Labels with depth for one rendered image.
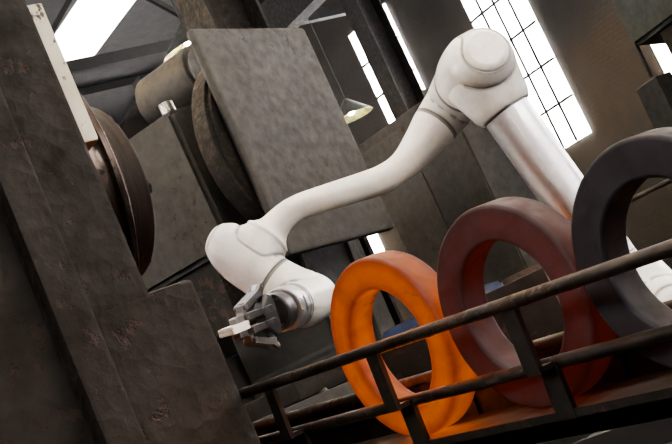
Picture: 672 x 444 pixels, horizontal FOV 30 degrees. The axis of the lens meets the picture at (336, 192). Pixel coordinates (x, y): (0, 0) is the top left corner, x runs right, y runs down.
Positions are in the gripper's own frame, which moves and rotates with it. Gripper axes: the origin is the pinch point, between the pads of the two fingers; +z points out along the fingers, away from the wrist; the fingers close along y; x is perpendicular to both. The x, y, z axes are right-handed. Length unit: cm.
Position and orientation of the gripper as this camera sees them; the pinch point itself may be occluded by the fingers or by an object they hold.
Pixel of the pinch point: (234, 329)
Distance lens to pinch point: 225.5
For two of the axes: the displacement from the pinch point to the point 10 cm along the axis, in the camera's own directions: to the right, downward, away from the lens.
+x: -8.8, 2.8, 3.7
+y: 2.9, 9.6, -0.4
